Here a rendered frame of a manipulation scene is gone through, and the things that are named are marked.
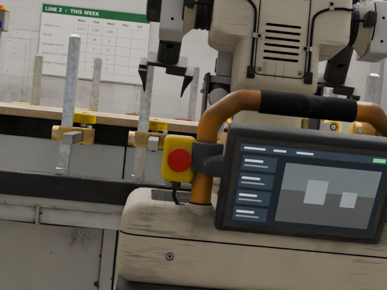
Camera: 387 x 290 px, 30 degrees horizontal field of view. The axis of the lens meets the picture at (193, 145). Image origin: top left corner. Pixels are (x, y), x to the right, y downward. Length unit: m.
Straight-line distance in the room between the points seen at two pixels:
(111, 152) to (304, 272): 1.57
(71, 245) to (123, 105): 6.93
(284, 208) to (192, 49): 8.54
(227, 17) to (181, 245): 0.52
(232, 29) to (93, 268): 1.48
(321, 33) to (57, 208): 1.28
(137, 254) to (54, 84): 8.58
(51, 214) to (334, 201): 1.52
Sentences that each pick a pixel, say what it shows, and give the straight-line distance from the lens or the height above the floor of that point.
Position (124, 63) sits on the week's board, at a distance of 9.55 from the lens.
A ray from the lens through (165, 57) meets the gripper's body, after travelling 1.83.
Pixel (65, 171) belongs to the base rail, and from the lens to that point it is 2.41.
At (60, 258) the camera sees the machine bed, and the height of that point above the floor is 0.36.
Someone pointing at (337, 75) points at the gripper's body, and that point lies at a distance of 1.87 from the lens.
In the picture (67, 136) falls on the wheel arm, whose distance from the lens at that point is 2.14.
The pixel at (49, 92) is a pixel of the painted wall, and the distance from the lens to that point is 9.66.
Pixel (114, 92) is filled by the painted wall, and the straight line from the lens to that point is 9.56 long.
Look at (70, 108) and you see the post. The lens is 2.40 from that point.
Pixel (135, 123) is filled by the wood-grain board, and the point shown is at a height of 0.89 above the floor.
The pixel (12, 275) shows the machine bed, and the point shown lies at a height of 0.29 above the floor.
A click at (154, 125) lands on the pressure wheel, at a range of 2.50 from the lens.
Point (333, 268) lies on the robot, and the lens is 1.14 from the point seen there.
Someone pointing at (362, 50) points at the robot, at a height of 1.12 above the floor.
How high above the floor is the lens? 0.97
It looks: 3 degrees down
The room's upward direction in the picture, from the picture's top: 6 degrees clockwise
